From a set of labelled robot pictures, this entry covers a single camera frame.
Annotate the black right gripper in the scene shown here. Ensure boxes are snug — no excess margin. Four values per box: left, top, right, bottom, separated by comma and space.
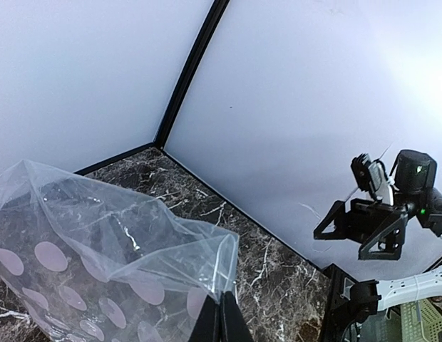
313, 199, 408, 261

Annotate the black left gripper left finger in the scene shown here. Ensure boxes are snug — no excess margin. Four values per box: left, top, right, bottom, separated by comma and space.
188, 296, 221, 342

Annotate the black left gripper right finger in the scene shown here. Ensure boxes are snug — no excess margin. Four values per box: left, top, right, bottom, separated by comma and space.
220, 291, 254, 342

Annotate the clear zip top bag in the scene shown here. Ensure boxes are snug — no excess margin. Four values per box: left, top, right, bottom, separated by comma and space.
0, 160, 239, 341

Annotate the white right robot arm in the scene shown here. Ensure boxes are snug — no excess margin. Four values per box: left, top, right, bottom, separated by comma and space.
314, 150, 442, 341

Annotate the beige perforated basket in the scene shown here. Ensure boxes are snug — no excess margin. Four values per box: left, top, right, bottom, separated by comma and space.
400, 299, 442, 342

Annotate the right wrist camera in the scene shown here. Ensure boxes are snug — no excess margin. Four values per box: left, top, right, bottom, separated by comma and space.
351, 153, 394, 206

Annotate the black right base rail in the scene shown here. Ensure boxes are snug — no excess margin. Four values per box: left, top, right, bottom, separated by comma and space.
154, 144, 332, 278

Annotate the black right corner frame post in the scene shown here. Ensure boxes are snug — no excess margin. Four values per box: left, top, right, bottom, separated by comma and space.
154, 0, 230, 150

